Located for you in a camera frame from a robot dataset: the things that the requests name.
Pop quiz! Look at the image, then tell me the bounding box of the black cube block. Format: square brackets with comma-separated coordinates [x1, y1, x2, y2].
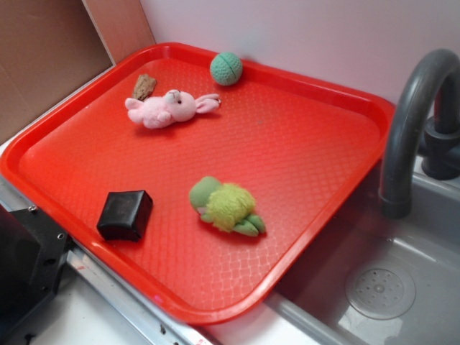
[96, 190, 154, 242]

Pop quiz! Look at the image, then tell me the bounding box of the green rubber ball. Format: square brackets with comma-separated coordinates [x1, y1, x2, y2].
[210, 52, 243, 86]

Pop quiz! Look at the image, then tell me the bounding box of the brown cardboard panel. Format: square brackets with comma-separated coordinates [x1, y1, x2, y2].
[1, 1, 155, 142]

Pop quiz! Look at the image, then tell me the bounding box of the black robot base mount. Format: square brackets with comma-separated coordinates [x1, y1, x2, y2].
[1, 207, 70, 344]

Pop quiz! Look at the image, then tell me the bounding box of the grey toy faucet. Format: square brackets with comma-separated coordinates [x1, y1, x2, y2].
[379, 49, 459, 219]

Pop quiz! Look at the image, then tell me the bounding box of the pink plush bunny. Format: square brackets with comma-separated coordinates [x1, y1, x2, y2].
[124, 89, 221, 129]

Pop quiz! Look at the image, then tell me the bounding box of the brown wood piece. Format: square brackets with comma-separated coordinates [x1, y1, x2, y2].
[132, 74, 157, 101]

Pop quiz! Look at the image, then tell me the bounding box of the red plastic tray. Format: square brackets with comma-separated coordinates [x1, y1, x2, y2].
[1, 43, 394, 325]

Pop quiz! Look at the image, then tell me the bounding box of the green plush animal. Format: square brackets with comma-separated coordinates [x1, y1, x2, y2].
[189, 176, 266, 237]

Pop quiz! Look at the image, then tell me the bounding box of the grey toy sink basin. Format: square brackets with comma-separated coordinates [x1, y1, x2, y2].
[264, 154, 460, 345]

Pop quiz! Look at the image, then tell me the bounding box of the sink drain strainer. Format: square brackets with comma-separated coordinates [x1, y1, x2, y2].
[345, 265, 416, 321]

